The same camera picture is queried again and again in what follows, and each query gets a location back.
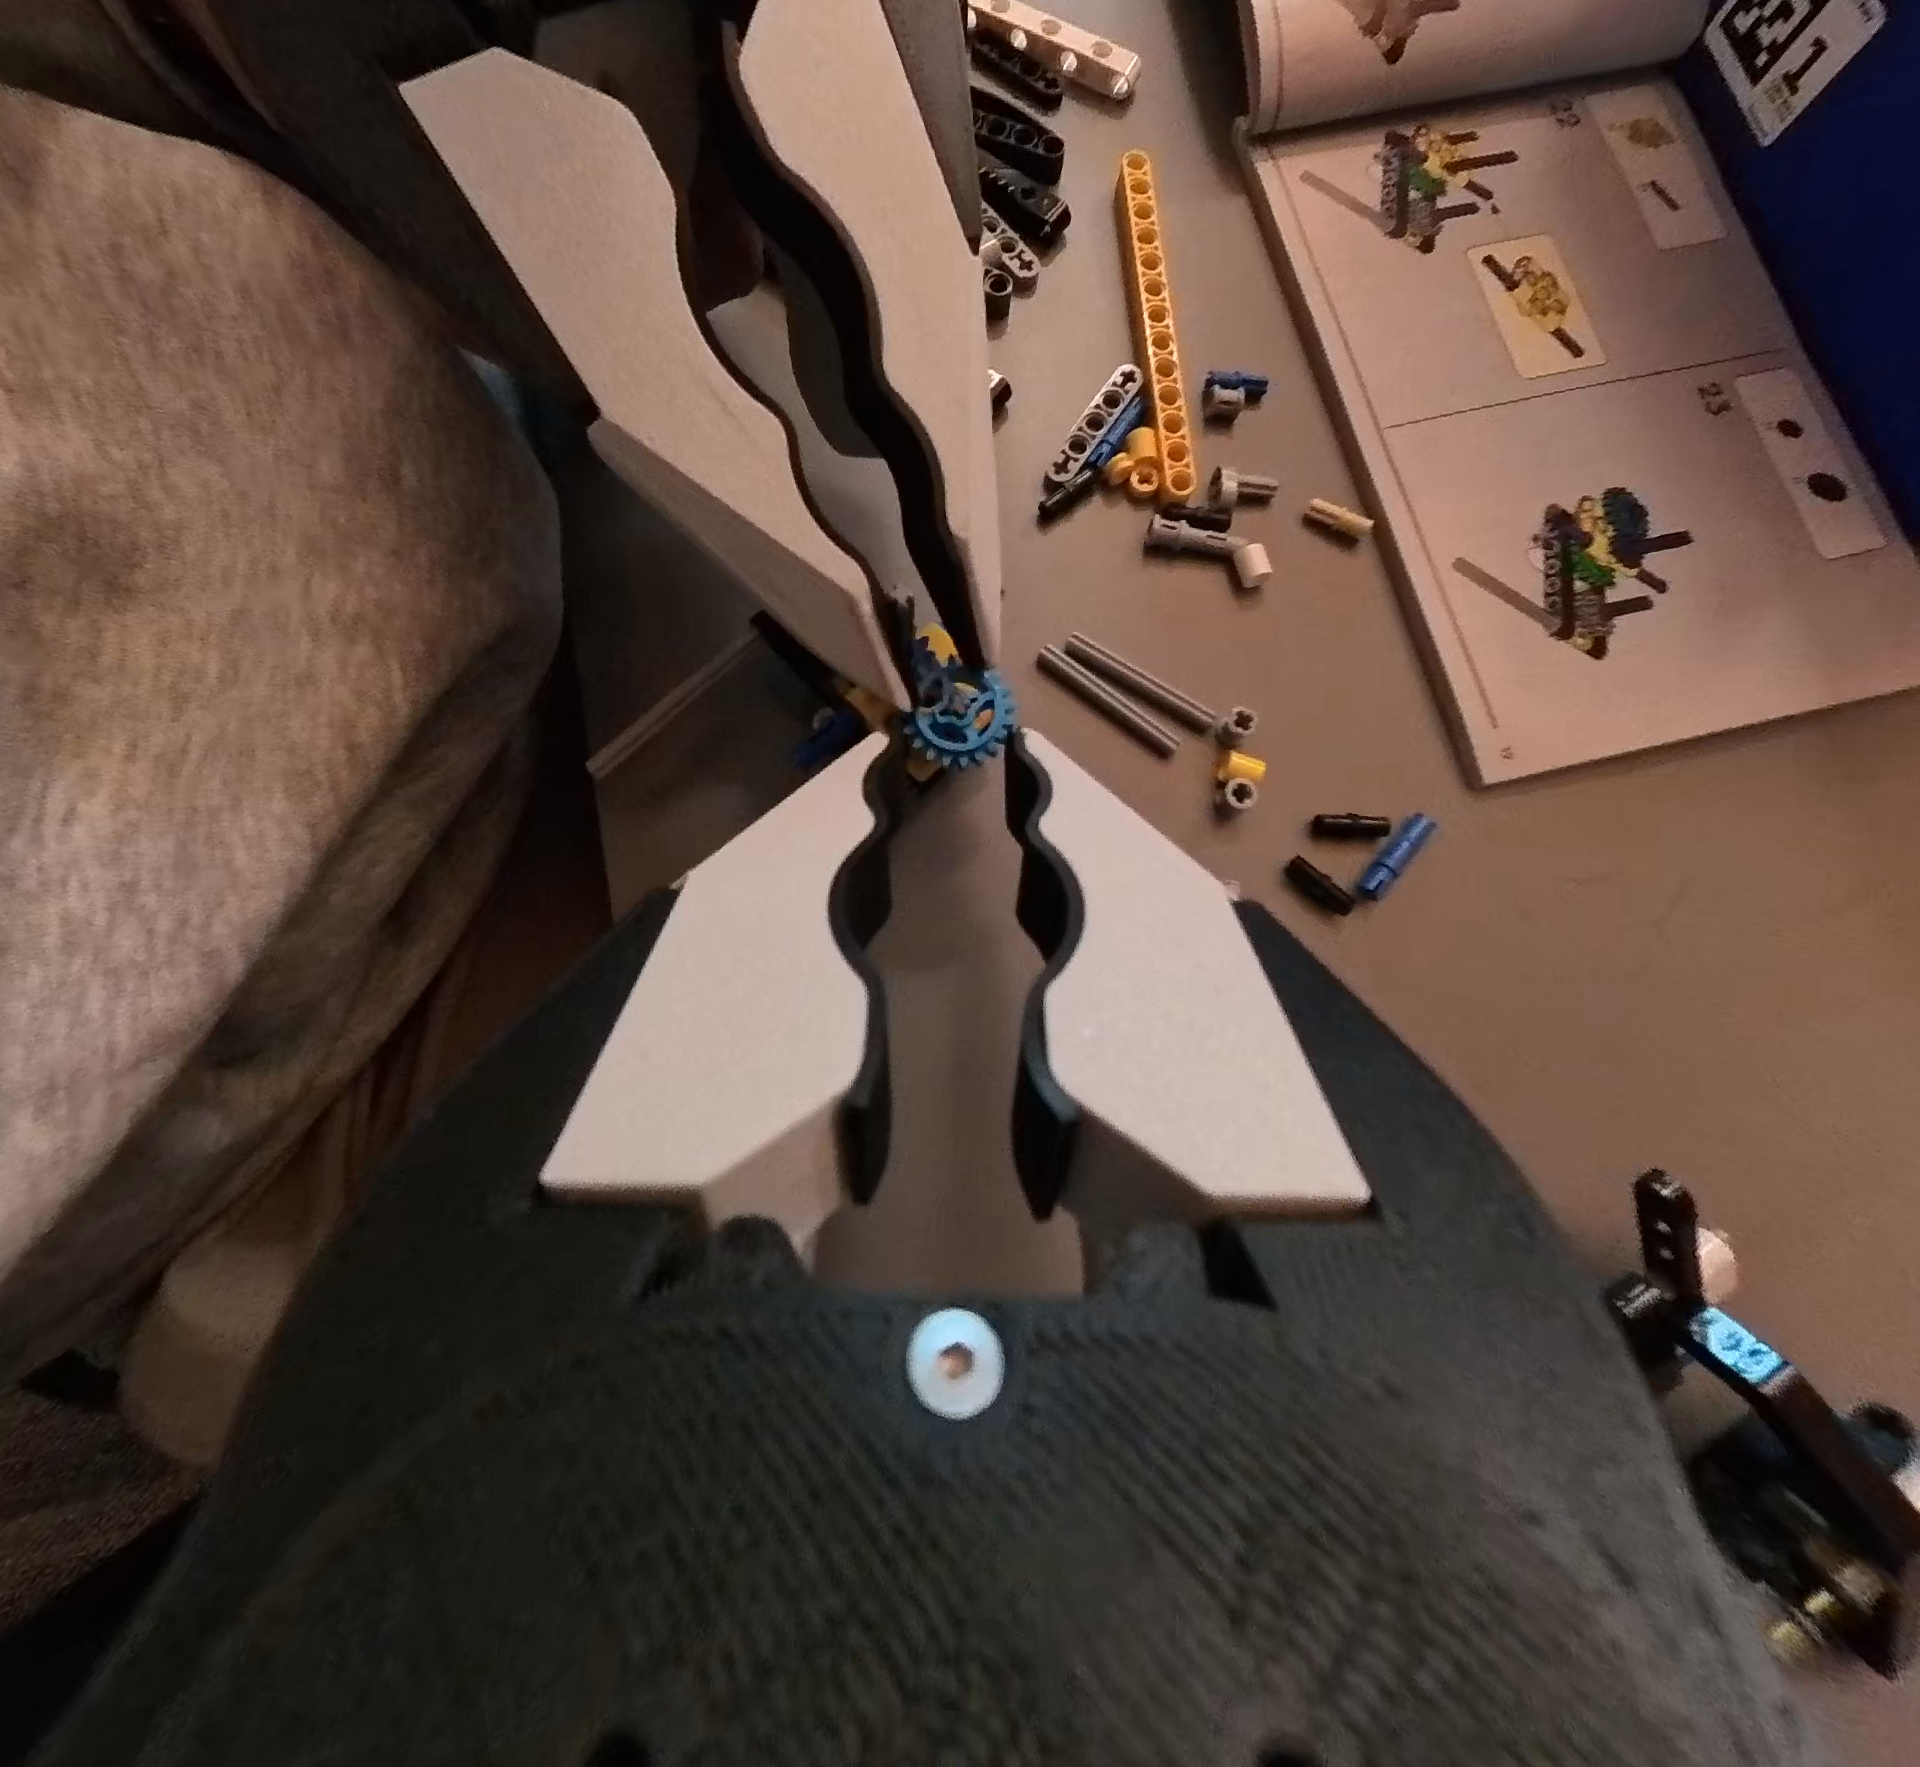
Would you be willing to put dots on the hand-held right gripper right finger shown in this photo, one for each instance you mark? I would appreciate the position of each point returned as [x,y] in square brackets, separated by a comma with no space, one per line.
[1197,1045]

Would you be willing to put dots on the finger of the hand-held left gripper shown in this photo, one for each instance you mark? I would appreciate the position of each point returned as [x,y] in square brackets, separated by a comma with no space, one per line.
[598,264]
[882,218]

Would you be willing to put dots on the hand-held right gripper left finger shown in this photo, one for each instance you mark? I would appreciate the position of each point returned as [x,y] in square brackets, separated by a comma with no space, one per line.
[704,1035]

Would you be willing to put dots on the light grey thin lego liftarm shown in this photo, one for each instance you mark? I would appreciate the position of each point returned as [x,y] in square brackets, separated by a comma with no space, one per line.
[1020,262]
[1093,416]

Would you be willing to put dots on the large blue lego gear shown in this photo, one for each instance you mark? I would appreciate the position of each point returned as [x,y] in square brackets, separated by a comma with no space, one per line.
[995,718]

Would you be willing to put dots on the yellow lego gear assembly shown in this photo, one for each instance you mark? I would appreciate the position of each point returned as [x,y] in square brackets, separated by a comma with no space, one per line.
[939,641]

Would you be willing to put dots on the blue plastic bin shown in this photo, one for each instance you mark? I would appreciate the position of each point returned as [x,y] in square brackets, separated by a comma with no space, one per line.
[1878,218]

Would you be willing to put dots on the grey lego angle connector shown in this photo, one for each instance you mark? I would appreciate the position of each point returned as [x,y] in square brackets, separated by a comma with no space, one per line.
[1244,483]

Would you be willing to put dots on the tan lego pin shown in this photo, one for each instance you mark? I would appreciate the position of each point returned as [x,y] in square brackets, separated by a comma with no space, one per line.
[1333,513]

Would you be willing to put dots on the long yellow lego beam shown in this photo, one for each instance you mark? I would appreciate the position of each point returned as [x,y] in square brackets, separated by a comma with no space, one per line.
[1153,326]

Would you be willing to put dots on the blue lego connector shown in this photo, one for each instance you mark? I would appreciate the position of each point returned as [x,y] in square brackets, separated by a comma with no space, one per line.
[1235,376]

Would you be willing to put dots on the white grey lego connector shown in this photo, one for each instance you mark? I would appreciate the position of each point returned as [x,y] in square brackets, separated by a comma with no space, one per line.
[1188,533]

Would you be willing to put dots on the small grey lego bush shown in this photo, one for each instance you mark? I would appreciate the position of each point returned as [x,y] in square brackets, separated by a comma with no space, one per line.
[1235,726]
[1235,797]

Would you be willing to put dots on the white lego beam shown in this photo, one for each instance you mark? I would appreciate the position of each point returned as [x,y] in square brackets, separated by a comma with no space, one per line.
[1049,30]

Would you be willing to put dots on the black lego pin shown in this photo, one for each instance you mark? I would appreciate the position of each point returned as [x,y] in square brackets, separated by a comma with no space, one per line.
[1340,827]
[1318,880]

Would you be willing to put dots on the long blue lego pin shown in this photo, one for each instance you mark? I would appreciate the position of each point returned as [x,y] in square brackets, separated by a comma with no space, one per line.
[1397,850]

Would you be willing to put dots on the yellow lego connector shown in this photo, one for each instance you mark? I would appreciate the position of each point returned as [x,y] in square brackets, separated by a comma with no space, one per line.
[1136,458]

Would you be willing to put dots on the long grey lego axle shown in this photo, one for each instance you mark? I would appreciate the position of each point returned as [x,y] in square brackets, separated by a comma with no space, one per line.
[1141,677]
[1111,702]

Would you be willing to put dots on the lego instruction booklet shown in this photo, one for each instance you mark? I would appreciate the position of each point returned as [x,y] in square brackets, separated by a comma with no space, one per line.
[1575,446]

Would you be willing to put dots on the black lego subassembly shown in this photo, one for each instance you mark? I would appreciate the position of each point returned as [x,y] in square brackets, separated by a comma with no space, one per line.
[1785,1421]

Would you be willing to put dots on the short black lego liftarm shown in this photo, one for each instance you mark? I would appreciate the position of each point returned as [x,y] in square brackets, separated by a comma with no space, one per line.
[1006,87]

